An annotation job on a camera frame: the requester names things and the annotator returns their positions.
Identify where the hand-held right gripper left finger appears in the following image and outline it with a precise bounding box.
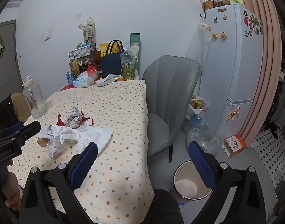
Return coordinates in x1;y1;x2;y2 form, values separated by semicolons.
19;142;98;224

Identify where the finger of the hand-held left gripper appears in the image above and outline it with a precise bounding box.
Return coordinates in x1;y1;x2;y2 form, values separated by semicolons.
0;121;41;153
0;122;25;140

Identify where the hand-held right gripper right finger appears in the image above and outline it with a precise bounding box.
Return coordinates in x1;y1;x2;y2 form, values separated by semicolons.
188;141;266;224

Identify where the small cardboard box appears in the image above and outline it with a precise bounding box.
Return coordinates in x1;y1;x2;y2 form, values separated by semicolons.
37;136;50;148

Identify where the white round trash bin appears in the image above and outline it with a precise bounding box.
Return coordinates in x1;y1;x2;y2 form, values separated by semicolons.
173;160;214;206

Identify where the white tissue paper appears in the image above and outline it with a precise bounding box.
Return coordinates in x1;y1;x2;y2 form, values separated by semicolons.
37;124;114;157

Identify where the person's left hand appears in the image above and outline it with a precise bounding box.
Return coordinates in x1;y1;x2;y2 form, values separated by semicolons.
4;172;22;211

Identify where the black denim garment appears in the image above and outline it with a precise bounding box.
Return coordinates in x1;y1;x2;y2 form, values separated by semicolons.
0;94;19;131

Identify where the clear plastic bag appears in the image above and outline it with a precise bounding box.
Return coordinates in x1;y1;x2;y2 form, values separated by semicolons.
187;126;222;157

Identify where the clear plastic wrapper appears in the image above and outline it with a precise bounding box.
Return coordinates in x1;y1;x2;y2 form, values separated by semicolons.
45;136;64;159

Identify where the clear plastic water jug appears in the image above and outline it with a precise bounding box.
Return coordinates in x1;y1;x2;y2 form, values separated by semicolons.
22;75;50;119

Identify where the orange white carton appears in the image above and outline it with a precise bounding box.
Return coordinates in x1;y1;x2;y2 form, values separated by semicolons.
221;134;247;158

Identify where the red torn wrapper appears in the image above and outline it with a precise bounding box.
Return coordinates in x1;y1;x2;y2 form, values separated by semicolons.
57;114;95;128

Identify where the crumpled printed paper ball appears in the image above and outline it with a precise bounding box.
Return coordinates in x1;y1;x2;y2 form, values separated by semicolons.
63;107;84;129

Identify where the person's leg in black pants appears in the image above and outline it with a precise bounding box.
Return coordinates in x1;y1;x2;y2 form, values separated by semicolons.
142;189;185;224

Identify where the grey door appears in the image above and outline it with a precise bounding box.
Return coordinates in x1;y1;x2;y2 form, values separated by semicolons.
0;20;24;98

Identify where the bag of packaging waste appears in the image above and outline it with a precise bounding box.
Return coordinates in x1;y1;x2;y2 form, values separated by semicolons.
185;95;210;126

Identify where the yellow figures fridge magnet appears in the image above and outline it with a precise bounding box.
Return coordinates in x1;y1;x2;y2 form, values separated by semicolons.
227;106;241;123

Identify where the blue drink can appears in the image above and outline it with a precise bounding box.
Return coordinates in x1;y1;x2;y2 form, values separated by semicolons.
66;71;76;85

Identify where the white black patterned floor mat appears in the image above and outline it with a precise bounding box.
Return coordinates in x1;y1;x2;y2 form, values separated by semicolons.
252;128;285;192

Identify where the blue white tissue box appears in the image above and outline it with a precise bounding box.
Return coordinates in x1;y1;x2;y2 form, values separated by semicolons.
73;71;95;88

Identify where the glass jar with yellow contents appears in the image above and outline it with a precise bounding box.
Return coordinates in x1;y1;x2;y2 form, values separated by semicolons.
69;59;81;77

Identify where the grey upholstered chair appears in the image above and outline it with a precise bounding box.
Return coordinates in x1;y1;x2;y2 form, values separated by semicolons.
142;55;202;164

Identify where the dark cloth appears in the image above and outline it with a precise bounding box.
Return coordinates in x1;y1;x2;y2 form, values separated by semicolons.
269;122;280;139

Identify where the black chopstick holder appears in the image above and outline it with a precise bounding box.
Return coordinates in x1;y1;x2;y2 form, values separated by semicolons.
78;56;90;74

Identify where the red white ceramic jar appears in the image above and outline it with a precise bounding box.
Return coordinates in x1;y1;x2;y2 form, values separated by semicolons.
86;62;99;81

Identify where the white crumpled cloth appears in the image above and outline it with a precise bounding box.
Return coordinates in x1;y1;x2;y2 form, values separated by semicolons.
92;73;122;87

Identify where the white fridge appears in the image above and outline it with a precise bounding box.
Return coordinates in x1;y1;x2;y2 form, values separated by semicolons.
199;3;264;143

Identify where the navy lunch bag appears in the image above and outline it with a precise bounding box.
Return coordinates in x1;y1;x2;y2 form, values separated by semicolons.
100;40;124;78

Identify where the pink curtain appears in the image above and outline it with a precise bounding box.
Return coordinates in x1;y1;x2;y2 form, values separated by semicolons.
229;0;285;147

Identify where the clear bottle with yellow contents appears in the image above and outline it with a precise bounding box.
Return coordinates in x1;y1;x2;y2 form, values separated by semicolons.
120;46;136;80

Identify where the yellow snack bag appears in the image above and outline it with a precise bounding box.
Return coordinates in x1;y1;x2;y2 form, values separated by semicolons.
100;42;115;57

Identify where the white hanging tote bag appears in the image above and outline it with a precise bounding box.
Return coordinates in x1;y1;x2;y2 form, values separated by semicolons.
198;20;211;63

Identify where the tall green box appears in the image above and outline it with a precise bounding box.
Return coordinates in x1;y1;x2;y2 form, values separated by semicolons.
130;33;141;70

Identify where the group of colourful fridge magnets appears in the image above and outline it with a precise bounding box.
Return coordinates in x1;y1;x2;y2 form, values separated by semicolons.
243;9;264;38

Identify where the black over-door hook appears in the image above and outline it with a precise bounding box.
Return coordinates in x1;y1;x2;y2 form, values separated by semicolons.
199;0;207;19

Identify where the black wire basket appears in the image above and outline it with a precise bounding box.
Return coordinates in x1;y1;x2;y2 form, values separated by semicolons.
68;45;96;61

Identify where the white carton with handles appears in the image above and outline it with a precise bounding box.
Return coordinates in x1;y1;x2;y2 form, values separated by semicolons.
78;17;96;48

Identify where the brown wire basket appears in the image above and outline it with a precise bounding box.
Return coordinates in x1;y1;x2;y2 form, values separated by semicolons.
201;0;215;11

